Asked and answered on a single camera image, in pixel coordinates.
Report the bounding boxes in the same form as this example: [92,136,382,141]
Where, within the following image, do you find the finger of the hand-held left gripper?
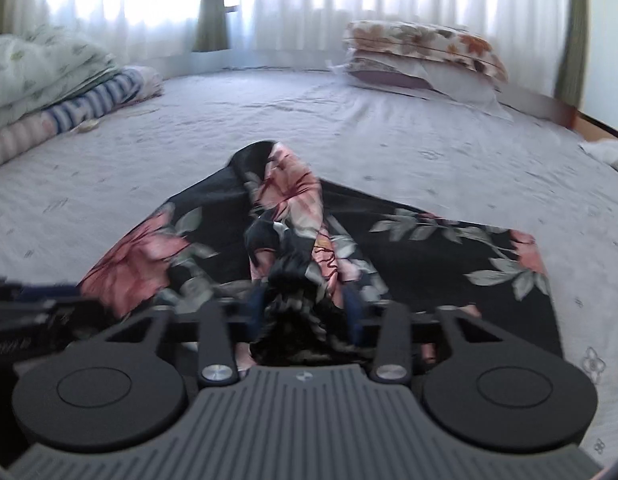
[0,274,98,322]

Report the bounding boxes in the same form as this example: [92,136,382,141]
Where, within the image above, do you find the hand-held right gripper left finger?
[105,284,269,389]

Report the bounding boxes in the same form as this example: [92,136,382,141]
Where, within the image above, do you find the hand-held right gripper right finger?
[341,284,510,387]

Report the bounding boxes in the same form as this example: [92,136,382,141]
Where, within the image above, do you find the black floral pants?
[78,140,562,367]

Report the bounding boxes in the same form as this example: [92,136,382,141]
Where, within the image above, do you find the pink striped folded blanket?
[0,113,57,173]

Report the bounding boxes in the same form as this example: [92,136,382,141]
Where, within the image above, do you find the bed with white sheet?
[0,64,618,463]

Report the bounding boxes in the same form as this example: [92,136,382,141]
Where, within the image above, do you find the blue white striped blanket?
[41,70,144,135]

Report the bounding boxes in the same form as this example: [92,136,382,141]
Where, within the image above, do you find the green floral folded quilt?
[0,34,121,128]

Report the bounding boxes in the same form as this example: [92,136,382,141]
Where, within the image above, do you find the pale pink folded cloth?
[123,65,166,102]

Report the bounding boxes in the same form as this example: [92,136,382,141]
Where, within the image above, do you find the white frilled pillow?
[328,55,516,122]

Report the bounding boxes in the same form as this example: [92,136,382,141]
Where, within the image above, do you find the floral orange pillow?
[343,20,510,84]

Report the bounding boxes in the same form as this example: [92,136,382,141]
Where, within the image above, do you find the white crumpled cloth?
[579,139,618,179]

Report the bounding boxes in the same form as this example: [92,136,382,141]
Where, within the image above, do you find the green curtain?
[193,0,234,54]
[553,0,590,107]

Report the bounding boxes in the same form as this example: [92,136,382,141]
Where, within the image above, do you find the wooden bed frame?
[573,111,618,142]

